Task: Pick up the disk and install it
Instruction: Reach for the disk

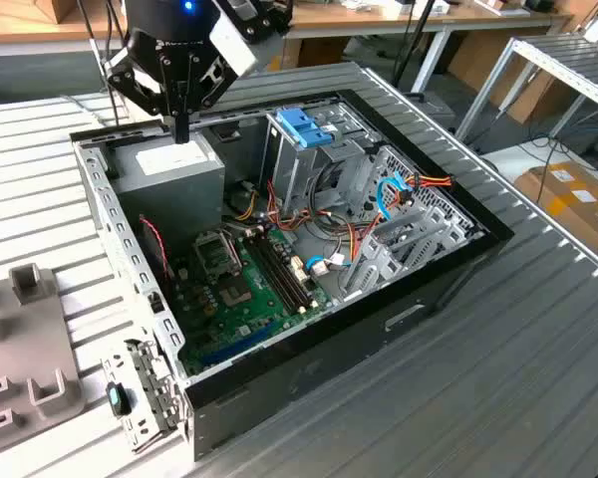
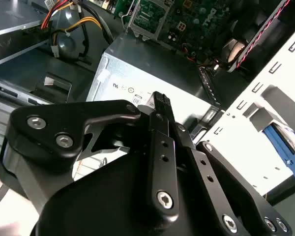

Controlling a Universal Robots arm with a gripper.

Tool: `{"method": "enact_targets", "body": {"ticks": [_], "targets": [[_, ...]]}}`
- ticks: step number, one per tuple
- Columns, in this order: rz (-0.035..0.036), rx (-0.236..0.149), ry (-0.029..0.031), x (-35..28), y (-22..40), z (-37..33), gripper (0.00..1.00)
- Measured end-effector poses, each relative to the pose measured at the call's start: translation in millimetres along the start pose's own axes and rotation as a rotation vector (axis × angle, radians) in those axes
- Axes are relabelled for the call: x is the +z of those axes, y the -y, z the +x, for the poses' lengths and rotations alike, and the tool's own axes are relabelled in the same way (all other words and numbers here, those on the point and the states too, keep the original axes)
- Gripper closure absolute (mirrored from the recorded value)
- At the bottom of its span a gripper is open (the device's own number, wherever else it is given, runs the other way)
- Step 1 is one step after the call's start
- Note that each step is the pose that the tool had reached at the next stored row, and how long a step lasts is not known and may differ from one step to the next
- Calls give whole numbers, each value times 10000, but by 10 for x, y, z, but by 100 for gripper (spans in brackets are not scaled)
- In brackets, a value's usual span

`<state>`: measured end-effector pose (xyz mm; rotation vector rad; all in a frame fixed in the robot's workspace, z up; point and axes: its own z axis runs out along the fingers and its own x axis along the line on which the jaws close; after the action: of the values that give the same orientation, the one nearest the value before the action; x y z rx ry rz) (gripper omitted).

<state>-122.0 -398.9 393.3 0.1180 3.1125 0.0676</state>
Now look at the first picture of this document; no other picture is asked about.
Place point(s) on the blue plastic drive latch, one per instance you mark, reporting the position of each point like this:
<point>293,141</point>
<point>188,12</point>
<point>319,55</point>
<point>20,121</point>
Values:
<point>299,129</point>

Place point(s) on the wooden desk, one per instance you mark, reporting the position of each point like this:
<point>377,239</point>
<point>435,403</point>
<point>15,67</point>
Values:
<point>478,20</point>

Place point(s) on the brown box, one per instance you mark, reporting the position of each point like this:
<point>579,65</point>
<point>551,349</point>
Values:
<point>55,10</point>

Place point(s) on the blue expansion slot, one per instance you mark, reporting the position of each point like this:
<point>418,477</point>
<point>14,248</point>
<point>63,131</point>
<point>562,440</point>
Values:
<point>238,345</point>

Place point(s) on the black open PC case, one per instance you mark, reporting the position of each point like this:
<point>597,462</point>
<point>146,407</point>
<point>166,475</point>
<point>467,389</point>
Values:
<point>329,358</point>

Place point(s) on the black RAM slot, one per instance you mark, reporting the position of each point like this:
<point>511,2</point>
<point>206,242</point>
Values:
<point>270,277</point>
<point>281,273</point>
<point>276,275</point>
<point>287,270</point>

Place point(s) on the metal drive cage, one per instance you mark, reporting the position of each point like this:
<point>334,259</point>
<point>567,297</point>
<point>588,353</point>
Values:
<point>299,174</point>

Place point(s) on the thin metal locking lever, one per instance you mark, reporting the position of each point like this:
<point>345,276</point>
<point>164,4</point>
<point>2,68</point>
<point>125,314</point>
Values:
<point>236,256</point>

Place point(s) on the cardboard box with labels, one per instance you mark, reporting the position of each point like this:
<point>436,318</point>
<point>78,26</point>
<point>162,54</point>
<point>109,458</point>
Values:
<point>568,209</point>

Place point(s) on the brown cardboard sheet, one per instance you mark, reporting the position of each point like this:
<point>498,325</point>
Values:
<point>483,55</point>

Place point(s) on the black tripod stand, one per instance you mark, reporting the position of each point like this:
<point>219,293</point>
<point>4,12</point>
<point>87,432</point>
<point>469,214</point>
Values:
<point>413,35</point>

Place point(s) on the metal expansion card bracket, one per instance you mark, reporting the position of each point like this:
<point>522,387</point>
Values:
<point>149,393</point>

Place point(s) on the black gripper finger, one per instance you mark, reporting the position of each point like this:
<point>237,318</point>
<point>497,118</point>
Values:
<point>209,92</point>
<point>139,84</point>

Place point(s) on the grey parts rack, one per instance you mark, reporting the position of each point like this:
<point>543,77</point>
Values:
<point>25,338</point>

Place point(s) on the metal disk bay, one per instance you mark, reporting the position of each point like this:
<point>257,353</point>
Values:
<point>384,266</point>

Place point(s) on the green motherboard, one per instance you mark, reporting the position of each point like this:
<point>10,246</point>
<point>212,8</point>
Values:
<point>259,318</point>

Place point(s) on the black case fan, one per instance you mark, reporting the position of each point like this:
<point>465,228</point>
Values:
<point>152,249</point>

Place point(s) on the grey power supply unit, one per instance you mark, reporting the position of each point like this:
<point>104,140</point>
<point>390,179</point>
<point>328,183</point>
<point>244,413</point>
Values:
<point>169,199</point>

